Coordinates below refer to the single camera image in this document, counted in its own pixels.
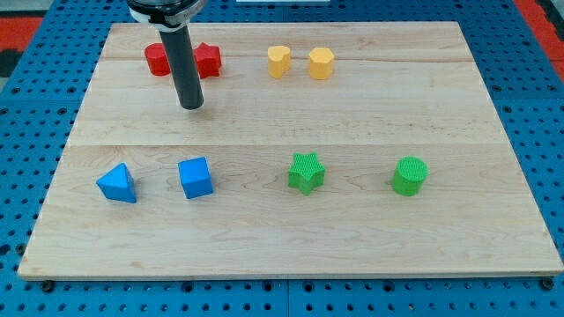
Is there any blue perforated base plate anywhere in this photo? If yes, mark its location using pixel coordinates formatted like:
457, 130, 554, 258
1, 0, 563, 316

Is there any blue cube block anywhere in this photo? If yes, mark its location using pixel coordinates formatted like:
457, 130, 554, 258
178, 157, 213, 199

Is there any green cylinder block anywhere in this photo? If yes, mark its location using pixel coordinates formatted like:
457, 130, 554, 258
391, 156, 429, 196

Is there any red star block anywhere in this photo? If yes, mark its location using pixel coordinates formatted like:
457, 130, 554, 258
193, 42, 222, 79

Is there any red heart block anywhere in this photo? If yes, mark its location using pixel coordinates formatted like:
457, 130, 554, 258
144, 43, 171, 77

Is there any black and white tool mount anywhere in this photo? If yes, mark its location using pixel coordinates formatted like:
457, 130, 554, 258
126, 0, 207, 32

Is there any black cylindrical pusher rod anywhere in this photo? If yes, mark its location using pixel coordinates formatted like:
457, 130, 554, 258
160, 26, 204, 110

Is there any yellow heart block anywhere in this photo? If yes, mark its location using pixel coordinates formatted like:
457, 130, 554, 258
267, 46, 291, 78

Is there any green star block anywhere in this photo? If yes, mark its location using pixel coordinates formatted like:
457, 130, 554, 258
288, 152, 325, 195

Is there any yellow hexagon block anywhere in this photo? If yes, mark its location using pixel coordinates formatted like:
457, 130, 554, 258
308, 47, 335, 80

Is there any blue triangle block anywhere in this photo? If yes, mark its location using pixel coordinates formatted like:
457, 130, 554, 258
96, 163, 137, 203

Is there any wooden board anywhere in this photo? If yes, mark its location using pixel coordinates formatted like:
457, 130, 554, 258
18, 22, 563, 281

